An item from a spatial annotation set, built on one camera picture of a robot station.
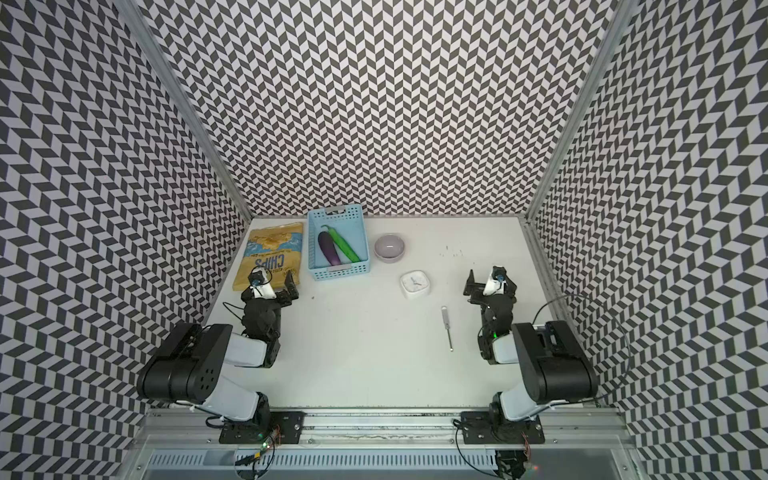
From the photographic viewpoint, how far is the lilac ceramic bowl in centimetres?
105

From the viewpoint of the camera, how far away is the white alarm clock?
3.19ft

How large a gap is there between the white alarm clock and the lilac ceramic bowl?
0.27 feet
